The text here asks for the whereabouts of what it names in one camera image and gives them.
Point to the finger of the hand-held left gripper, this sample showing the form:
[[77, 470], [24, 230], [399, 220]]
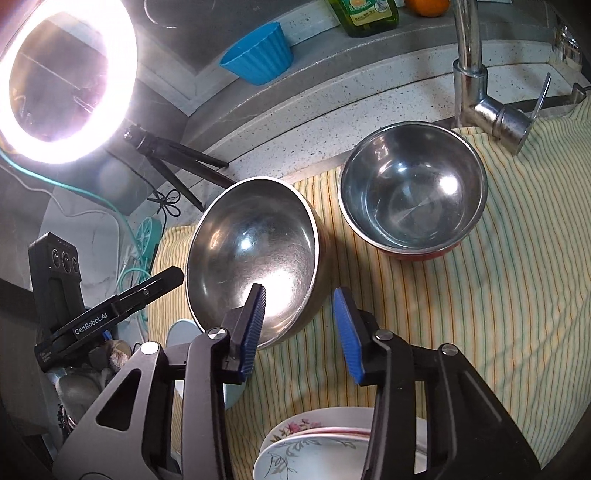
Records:
[[157, 284]]

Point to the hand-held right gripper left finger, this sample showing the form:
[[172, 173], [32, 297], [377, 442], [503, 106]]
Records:
[[251, 332]]

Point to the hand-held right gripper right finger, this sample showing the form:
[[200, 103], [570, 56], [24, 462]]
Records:
[[348, 337]]

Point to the light blue ceramic bowl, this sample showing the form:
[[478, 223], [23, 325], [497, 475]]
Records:
[[182, 334]]

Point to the large stainless steel bowl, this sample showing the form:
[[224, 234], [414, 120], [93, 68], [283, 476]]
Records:
[[258, 240]]

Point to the floral white plate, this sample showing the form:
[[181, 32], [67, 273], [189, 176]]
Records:
[[337, 433], [300, 422]]

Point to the white plate grey leaf print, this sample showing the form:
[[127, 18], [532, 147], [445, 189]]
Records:
[[314, 461]]

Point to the small steel bowl red outside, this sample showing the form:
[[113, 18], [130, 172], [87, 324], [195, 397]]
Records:
[[415, 194]]

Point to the black tripod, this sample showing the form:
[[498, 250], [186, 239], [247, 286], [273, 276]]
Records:
[[184, 154]]

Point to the yellow striped cloth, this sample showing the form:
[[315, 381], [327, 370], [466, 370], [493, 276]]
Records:
[[508, 277]]

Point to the blue ribbed cup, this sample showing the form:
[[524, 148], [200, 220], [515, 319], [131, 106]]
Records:
[[258, 53]]

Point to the chrome faucet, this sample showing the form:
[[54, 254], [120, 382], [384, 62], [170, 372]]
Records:
[[471, 92]]

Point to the green dish soap bottle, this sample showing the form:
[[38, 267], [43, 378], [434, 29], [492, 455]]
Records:
[[369, 16]]

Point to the orange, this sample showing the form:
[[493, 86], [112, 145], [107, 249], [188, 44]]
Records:
[[427, 5]]

